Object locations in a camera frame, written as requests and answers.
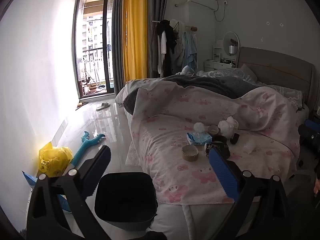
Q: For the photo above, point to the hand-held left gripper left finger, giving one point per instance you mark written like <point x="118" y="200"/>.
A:
<point x="96" y="171"/>

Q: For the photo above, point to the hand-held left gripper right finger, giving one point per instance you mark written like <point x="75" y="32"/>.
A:
<point x="222" y="172"/>

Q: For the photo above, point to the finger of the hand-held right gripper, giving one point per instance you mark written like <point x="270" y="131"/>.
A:
<point x="312" y="124"/>
<point x="308" y="140"/>

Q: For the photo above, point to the large black tape roll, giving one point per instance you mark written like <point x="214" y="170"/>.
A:
<point x="223" y="148"/>

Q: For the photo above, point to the small black tape roll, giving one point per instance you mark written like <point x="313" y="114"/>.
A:
<point x="234" y="138"/>

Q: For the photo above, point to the brown tape roll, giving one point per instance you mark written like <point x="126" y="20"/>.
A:
<point x="190" y="156"/>
<point x="213" y="130"/>

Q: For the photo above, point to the black trash bin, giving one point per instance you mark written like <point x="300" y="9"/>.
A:
<point x="125" y="200"/>

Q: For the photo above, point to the blue tissue pack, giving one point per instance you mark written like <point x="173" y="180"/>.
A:
<point x="198" y="138"/>

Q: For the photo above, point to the white sock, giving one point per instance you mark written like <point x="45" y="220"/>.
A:
<point x="233" y="122"/>
<point x="223" y="128"/>

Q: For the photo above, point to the white tissue ball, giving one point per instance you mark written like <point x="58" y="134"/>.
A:
<point x="199" y="127"/>

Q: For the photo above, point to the teal toy grabber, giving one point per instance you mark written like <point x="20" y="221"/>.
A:
<point x="86" y="145"/>

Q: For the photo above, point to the yellow plastic bag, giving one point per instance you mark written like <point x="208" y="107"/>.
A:
<point x="52" y="158"/>

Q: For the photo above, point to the beige upholstered headboard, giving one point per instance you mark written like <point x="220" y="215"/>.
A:
<point x="280" y="72"/>

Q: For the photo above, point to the pink printed blanket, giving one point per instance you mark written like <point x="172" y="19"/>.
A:
<point x="175" y="130"/>

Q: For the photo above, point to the white slipper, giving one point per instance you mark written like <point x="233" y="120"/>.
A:
<point x="103" y="106"/>

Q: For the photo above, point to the bed mattress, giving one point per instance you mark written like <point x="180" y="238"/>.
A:
<point x="180" y="222"/>

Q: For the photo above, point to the blue packet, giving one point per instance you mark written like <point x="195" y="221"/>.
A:
<point x="28" y="178"/>

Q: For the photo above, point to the beige pillow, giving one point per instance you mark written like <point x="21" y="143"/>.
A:
<point x="248" y="72"/>

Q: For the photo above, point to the grey fleece blanket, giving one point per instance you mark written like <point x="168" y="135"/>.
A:
<point x="212" y="83"/>

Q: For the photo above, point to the blue patterned duvet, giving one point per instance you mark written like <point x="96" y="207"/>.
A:
<point x="225" y="73"/>

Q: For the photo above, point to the white vanity table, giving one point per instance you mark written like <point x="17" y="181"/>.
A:
<point x="212" y="66"/>

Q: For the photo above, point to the light blue plush toy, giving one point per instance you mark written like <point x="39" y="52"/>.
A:
<point x="187" y="70"/>

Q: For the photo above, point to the white table lamp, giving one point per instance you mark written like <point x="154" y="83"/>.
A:
<point x="232" y="50"/>

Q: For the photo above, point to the round mirror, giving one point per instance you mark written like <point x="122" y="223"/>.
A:
<point x="231" y="38"/>

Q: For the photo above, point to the white desk organizer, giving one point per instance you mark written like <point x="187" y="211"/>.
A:
<point x="218" y="51"/>

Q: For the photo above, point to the light blue garment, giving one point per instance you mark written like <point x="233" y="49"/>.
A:
<point x="190" y="52"/>

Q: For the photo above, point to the black framed balcony door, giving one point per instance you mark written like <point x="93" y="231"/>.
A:
<point x="110" y="30"/>

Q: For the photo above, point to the white shirt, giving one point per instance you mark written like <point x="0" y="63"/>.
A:
<point x="163" y="42"/>

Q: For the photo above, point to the grey curtain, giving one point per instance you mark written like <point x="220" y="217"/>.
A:
<point x="117" y="30"/>
<point x="156" y="5"/>

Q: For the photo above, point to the yellow curtain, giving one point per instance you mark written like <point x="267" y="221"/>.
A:
<point x="135" y="30"/>

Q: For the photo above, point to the clothes rack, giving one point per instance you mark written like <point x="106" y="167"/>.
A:
<point x="193" y="28"/>

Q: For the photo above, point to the black garment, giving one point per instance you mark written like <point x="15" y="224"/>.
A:
<point x="168" y="33"/>

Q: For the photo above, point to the white air conditioner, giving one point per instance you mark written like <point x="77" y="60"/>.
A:
<point x="201" y="1"/>

